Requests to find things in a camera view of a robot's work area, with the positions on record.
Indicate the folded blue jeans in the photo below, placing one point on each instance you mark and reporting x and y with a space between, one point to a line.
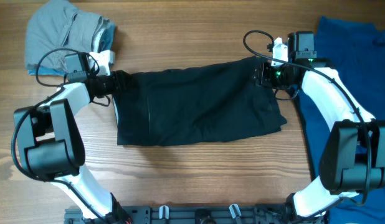
44 58

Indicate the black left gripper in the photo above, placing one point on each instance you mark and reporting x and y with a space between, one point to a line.
118 80

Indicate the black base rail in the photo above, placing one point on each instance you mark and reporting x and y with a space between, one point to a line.
260 213

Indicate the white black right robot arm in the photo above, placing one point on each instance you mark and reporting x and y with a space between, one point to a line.
353 161

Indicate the dark blue garment pile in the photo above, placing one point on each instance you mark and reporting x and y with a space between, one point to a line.
358 52

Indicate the folded grey jeans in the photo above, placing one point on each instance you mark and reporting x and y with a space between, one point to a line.
55 17

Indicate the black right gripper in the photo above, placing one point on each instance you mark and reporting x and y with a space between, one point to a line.
263 78

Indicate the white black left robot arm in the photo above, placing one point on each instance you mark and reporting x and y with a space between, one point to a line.
46 145

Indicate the black shorts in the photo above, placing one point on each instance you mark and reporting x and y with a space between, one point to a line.
215 103

